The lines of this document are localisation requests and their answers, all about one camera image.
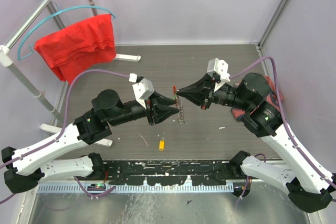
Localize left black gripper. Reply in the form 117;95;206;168
110;91;181;127

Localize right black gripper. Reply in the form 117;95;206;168
176;72;252;111

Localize metal key holder red handle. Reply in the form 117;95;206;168
173;85;185;124

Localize yellow tag key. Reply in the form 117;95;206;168
159;139;165;151

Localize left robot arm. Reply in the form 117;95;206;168
1;89;179;194

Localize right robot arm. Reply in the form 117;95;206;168
177;73;335;213

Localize reddish shirt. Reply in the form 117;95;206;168
230;76;280;122

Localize red cloth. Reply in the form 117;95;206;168
34;14;116;84

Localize teal clothes hanger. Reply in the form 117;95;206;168
16;5;116;61

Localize white clothes rack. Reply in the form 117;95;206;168
0;0;142;147

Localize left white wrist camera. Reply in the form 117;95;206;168
129;73;154;109

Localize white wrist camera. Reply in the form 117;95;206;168
129;73;154;109
207;58;230;92

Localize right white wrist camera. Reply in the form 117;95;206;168
207;58;230;92

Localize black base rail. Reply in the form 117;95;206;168
57;158;263;187

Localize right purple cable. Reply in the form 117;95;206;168
229;56;336;204

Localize purple cable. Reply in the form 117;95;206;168
0;69;132;205
229;56;336;204

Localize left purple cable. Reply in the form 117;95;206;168
0;69;132;205

